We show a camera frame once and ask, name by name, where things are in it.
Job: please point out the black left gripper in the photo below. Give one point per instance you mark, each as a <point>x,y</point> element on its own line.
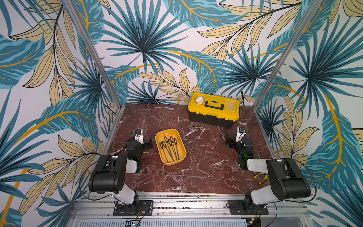
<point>146,146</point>

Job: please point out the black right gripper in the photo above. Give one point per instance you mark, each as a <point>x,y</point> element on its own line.
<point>232,142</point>

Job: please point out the yellow black file tool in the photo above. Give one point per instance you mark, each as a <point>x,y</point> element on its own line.
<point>172,148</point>
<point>172,138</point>
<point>163,147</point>
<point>168,147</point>
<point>177,151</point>

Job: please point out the yellow plastic storage tray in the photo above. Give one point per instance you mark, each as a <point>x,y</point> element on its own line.
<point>182,150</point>

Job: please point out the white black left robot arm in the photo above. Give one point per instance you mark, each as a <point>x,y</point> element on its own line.
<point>109,174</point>

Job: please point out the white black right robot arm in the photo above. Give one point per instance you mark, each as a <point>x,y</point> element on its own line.
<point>286,180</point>

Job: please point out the yellow black toolbox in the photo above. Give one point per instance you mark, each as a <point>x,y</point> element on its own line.
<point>215,110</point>

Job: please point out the white tape roll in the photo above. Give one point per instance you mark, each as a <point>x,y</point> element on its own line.
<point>199,100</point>

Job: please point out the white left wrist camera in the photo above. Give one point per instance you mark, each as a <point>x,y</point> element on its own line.
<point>139,136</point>

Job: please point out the yellow handled pliers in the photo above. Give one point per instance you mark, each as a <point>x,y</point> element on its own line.
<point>262,177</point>

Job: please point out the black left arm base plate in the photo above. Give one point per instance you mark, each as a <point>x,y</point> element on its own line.
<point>138,208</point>

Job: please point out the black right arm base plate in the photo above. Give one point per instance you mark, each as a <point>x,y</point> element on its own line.
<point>244,207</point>

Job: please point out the aluminium front rail frame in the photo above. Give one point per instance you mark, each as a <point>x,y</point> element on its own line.
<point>186,210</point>

